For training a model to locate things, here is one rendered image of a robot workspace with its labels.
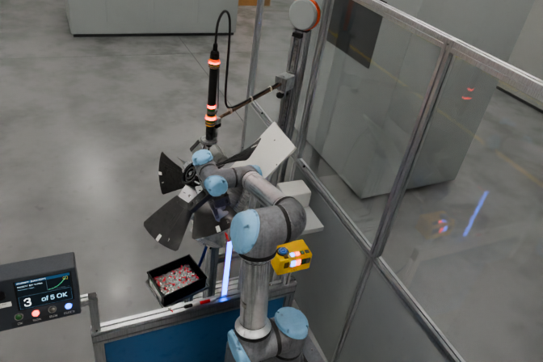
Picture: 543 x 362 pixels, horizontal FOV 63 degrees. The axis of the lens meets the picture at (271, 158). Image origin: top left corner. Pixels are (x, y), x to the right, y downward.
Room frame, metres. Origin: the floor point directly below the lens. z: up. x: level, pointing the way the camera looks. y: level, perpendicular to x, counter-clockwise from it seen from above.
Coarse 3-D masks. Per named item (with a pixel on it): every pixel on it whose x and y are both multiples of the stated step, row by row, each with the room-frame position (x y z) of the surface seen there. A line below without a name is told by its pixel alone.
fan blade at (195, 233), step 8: (200, 208) 1.49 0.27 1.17; (208, 208) 1.49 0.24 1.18; (232, 208) 1.51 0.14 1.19; (200, 216) 1.45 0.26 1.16; (208, 216) 1.45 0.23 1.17; (232, 216) 1.46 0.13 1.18; (200, 224) 1.42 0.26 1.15; (208, 224) 1.41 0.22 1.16; (216, 224) 1.42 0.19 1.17; (224, 224) 1.42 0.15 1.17; (192, 232) 1.38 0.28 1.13; (200, 232) 1.38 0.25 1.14; (208, 232) 1.38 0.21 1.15; (216, 232) 1.38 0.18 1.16
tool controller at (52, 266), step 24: (24, 264) 0.99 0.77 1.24; (48, 264) 1.00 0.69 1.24; (72, 264) 1.01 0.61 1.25; (0, 288) 0.89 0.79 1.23; (24, 288) 0.91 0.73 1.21; (48, 288) 0.94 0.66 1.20; (72, 288) 0.97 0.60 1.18; (0, 312) 0.86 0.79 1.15; (24, 312) 0.89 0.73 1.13; (48, 312) 0.92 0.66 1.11; (72, 312) 0.94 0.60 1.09
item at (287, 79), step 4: (284, 72) 2.21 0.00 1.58; (288, 72) 2.21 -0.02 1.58; (292, 72) 2.20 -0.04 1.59; (276, 76) 2.14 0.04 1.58; (280, 76) 2.14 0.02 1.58; (284, 76) 2.15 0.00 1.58; (288, 76) 2.16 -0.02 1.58; (292, 76) 2.17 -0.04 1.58; (276, 80) 2.14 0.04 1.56; (280, 80) 2.12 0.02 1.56; (284, 80) 2.11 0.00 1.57; (288, 80) 2.12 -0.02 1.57; (292, 80) 2.16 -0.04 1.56; (284, 84) 2.11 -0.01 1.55; (288, 84) 2.13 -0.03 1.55; (292, 84) 2.16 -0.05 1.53; (276, 88) 2.13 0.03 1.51; (280, 88) 2.12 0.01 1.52; (284, 88) 2.11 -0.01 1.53; (288, 88) 2.14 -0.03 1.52; (292, 88) 2.17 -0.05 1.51
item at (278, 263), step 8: (288, 248) 1.44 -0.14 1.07; (296, 248) 1.44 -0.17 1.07; (304, 248) 1.45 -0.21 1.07; (280, 256) 1.38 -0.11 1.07; (288, 256) 1.39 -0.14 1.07; (296, 256) 1.39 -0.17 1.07; (304, 256) 1.41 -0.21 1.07; (272, 264) 1.40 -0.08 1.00; (280, 264) 1.35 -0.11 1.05; (304, 264) 1.41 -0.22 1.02; (280, 272) 1.36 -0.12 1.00; (288, 272) 1.38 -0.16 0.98
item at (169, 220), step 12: (168, 204) 1.60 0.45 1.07; (180, 204) 1.61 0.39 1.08; (156, 216) 1.58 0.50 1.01; (168, 216) 1.57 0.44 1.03; (180, 216) 1.57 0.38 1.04; (156, 228) 1.54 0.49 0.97; (168, 228) 1.53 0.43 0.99; (180, 228) 1.54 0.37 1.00; (156, 240) 1.50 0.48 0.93; (180, 240) 1.50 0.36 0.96
